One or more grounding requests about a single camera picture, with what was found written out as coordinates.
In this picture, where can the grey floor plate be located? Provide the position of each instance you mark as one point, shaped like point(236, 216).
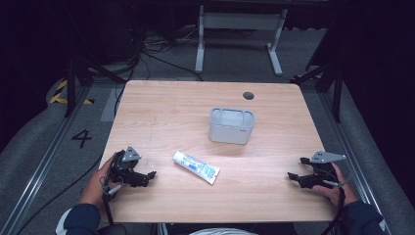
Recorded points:
point(109, 107)

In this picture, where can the person's left hand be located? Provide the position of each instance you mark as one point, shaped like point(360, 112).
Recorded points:
point(94, 187)

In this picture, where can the person's white clothing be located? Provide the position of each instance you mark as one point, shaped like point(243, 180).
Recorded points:
point(220, 231)

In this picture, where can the white toothpaste tube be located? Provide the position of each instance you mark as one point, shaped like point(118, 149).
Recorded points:
point(195, 166)

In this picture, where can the grey plastic holder box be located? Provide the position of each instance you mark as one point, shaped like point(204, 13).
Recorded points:
point(230, 132)

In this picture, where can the person's right hand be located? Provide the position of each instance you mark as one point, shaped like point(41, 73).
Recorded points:
point(342, 192)

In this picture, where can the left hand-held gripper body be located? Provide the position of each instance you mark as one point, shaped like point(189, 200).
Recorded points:
point(122, 171)

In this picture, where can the black metal stand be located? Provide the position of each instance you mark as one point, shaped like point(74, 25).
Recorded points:
point(71, 84)
point(337, 94)

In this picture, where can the white metal desk frame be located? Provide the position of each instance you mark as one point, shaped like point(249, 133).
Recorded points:
point(239, 21)

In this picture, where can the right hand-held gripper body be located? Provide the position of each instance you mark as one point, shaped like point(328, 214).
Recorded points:
point(321, 174)

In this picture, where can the yellow black hazard tape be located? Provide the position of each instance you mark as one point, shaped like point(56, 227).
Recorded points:
point(56, 98)

